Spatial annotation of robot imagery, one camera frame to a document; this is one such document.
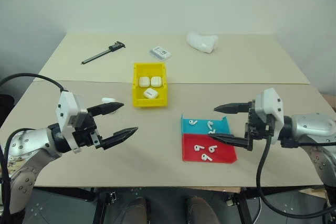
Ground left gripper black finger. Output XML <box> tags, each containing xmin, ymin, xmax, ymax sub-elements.
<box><xmin>86</xmin><ymin>101</ymin><xmax>125</xmax><ymax>118</ymax></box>
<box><xmin>101</xmin><ymin>126</ymin><xmax>139</xmax><ymax>151</ymax></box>

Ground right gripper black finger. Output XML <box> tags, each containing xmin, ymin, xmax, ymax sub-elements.
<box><xmin>207</xmin><ymin>133</ymin><xmax>250</xmax><ymax>151</ymax></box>
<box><xmin>213</xmin><ymin>102</ymin><xmax>250</xmax><ymax>115</ymax></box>

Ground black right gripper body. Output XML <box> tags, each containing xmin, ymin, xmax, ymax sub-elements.
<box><xmin>244</xmin><ymin>99</ymin><xmax>276</xmax><ymax>152</ymax></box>

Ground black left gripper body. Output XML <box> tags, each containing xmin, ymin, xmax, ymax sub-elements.
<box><xmin>72</xmin><ymin>108</ymin><xmax>103</xmax><ymax>150</ymax></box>

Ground yellow plastic bin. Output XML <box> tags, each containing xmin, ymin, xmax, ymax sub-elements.
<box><xmin>132</xmin><ymin>62</ymin><xmax>169</xmax><ymax>108</ymax></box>

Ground white earbud case front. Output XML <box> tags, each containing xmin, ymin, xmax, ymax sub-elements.
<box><xmin>143</xmin><ymin>88</ymin><xmax>159</xmax><ymax>100</ymax></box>

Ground small white printed box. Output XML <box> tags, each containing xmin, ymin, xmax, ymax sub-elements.
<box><xmin>150</xmin><ymin>46</ymin><xmax>172</xmax><ymax>60</ymax></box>

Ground red plastic tray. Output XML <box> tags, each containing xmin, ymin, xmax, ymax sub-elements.
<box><xmin>181</xmin><ymin>133</ymin><xmax>238</xmax><ymax>163</ymax></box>

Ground blue plastic tray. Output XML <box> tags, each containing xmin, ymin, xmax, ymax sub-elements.
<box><xmin>180</xmin><ymin>114</ymin><xmax>232</xmax><ymax>135</ymax></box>

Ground black digital caliper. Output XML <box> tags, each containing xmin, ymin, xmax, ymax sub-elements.
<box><xmin>80</xmin><ymin>40</ymin><xmax>127</xmax><ymax>66</ymax></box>

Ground white crumpled plastic bag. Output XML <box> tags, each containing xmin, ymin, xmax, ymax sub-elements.
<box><xmin>186</xmin><ymin>31</ymin><xmax>219</xmax><ymax>55</ymax></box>

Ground dark brown rounded shape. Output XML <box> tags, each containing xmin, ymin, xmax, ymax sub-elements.
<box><xmin>185</xmin><ymin>195</ymin><xmax>221</xmax><ymax>224</ymax></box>
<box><xmin>122</xmin><ymin>197</ymin><xmax>148</xmax><ymax>224</ymax></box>

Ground black chair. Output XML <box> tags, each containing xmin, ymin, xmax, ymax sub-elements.
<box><xmin>0</xmin><ymin>93</ymin><xmax>15</xmax><ymax>120</ymax></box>

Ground light wooden plank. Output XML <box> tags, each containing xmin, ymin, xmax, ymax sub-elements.
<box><xmin>298</xmin><ymin>187</ymin><xmax>328</xmax><ymax>199</ymax></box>

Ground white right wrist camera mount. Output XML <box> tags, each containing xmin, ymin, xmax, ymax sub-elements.
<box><xmin>253</xmin><ymin>87</ymin><xmax>285</xmax><ymax>145</ymax></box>

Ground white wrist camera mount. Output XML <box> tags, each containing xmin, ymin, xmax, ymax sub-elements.
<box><xmin>253</xmin><ymin>87</ymin><xmax>285</xmax><ymax>145</ymax></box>
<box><xmin>56</xmin><ymin>91</ymin><xmax>88</xmax><ymax>154</ymax></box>

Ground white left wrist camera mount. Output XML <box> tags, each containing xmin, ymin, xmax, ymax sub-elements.
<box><xmin>56</xmin><ymin>91</ymin><xmax>88</xmax><ymax>154</ymax></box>

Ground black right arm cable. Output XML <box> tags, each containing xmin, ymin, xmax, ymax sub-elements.
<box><xmin>256</xmin><ymin>115</ymin><xmax>336</xmax><ymax>217</ymax></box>

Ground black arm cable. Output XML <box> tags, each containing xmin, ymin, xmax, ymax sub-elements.
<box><xmin>256</xmin><ymin>115</ymin><xmax>336</xmax><ymax>217</ymax></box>
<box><xmin>0</xmin><ymin>73</ymin><xmax>66</xmax><ymax>214</ymax></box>

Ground black metal table frame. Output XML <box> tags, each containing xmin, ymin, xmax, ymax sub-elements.
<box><xmin>78</xmin><ymin>186</ymin><xmax>263</xmax><ymax>224</ymax></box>

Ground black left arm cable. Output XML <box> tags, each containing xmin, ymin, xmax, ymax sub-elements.
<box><xmin>0</xmin><ymin>73</ymin><xmax>66</xmax><ymax>214</ymax></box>

